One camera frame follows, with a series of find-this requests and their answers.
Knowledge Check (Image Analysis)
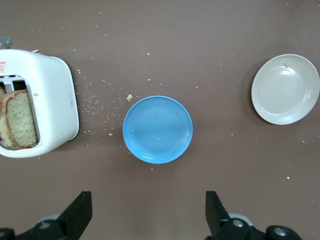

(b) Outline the blue plate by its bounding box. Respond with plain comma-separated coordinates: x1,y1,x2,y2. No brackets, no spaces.
122,95,194,165

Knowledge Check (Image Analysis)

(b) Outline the white toaster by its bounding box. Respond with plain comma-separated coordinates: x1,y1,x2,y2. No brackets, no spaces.
0,35,80,159

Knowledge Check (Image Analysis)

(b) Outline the beige plate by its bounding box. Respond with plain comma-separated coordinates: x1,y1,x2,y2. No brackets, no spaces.
251,53,320,126

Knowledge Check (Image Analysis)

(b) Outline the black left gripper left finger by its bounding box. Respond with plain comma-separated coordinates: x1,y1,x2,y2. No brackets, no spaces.
0,191,93,240

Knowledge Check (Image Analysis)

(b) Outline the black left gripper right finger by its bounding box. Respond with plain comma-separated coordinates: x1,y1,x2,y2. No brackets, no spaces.
205,190,305,240

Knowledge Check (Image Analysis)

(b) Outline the brown-crust bread slice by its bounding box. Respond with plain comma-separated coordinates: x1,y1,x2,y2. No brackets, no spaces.
0,84,16,151
5,89,40,150

